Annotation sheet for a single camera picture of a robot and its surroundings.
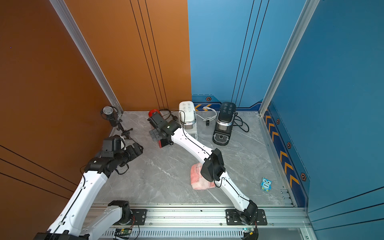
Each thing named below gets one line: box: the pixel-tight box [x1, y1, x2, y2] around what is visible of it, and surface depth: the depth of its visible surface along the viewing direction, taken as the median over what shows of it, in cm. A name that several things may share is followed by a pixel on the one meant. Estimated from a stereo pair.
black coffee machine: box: [212, 101, 238, 146], surface depth 92 cm
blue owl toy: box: [260, 177, 273, 192], surface depth 84 cm
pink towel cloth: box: [190, 162, 216, 190], surface depth 84 cm
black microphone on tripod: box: [100, 105, 133, 140], surface depth 90 cm
